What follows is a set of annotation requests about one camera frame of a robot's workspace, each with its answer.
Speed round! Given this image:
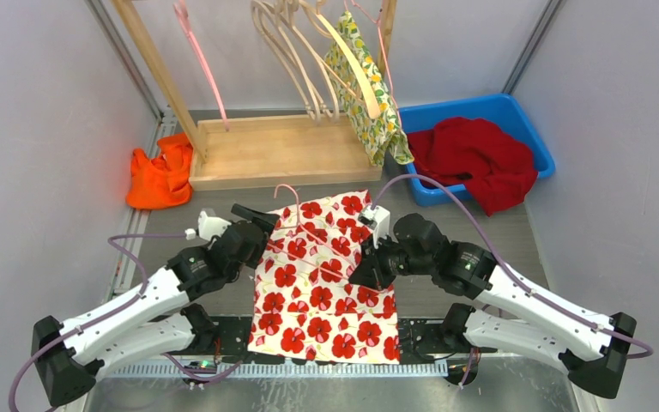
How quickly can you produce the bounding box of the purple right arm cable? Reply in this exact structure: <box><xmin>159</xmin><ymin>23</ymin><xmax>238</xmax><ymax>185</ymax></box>
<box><xmin>370</xmin><ymin>173</ymin><xmax>655</xmax><ymax>360</ymax></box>

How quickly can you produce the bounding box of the wooden hanger rack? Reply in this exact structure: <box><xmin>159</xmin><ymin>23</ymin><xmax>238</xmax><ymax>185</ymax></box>
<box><xmin>113</xmin><ymin>1</ymin><xmax>382</xmax><ymax>191</ymax></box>

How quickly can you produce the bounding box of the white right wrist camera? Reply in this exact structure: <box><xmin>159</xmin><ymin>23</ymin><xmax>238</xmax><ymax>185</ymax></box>
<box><xmin>359</xmin><ymin>204</ymin><xmax>390</xmax><ymax>249</ymax></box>

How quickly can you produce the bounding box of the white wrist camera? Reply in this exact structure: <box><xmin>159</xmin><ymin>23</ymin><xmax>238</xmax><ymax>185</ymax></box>
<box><xmin>184</xmin><ymin>209</ymin><xmax>231</xmax><ymax>241</ymax></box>
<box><xmin>359</xmin><ymin>204</ymin><xmax>390</xmax><ymax>249</ymax></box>

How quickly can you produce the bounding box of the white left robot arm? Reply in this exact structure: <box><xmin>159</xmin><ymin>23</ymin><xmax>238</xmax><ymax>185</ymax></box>
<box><xmin>32</xmin><ymin>204</ymin><xmax>281</xmax><ymax>408</ymax></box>

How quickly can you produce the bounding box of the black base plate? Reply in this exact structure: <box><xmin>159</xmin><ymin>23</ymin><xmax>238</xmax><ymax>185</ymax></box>
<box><xmin>172</xmin><ymin>316</ymin><xmax>469</xmax><ymax>365</ymax></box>

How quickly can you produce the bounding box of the lemon print skirt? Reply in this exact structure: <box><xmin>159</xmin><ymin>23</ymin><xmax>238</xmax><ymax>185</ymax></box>
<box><xmin>323</xmin><ymin>11</ymin><xmax>414</xmax><ymax>167</ymax></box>

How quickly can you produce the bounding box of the cream wooden hanger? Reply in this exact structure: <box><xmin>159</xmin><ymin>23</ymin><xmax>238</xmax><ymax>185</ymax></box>
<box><xmin>298</xmin><ymin>1</ymin><xmax>381</xmax><ymax>119</ymax></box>

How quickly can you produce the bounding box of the dark red cloth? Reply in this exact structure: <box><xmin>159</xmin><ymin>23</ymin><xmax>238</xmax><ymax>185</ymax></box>
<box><xmin>408</xmin><ymin>117</ymin><xmax>538</xmax><ymax>216</ymax></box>

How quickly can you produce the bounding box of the thick pink hanger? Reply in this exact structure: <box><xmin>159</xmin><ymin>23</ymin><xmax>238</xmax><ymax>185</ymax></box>
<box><xmin>173</xmin><ymin>0</ymin><xmax>230</xmax><ymax>131</ymax></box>

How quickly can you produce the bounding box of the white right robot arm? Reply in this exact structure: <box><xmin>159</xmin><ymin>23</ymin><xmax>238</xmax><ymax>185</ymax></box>
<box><xmin>348</xmin><ymin>207</ymin><xmax>637</xmax><ymax>399</ymax></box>

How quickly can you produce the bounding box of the beige wooden hanger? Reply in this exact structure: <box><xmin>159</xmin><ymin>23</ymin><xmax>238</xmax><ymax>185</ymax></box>
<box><xmin>251</xmin><ymin>1</ymin><xmax>322</xmax><ymax>124</ymax></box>
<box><xmin>287</xmin><ymin>1</ymin><xmax>341</xmax><ymax>123</ymax></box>

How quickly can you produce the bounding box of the orange cloth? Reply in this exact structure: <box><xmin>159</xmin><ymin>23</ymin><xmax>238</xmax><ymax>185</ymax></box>
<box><xmin>125</xmin><ymin>133</ymin><xmax>193</xmax><ymax>210</ymax></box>

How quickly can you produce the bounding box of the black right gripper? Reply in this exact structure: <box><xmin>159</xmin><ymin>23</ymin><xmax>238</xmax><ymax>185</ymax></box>
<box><xmin>349</xmin><ymin>231</ymin><xmax>434</xmax><ymax>291</ymax></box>

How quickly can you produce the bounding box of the red poppy print cloth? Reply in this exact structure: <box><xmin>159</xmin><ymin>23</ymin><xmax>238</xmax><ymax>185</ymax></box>
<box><xmin>247</xmin><ymin>190</ymin><xmax>402</xmax><ymax>365</ymax></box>

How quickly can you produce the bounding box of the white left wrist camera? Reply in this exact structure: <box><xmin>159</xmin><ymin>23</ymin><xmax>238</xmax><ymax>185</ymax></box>
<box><xmin>184</xmin><ymin>209</ymin><xmax>231</xmax><ymax>241</ymax></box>

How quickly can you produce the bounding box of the thin pink wire hanger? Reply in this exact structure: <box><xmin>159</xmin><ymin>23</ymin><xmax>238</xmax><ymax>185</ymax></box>
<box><xmin>348</xmin><ymin>1</ymin><xmax>396</xmax><ymax>122</ymax></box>

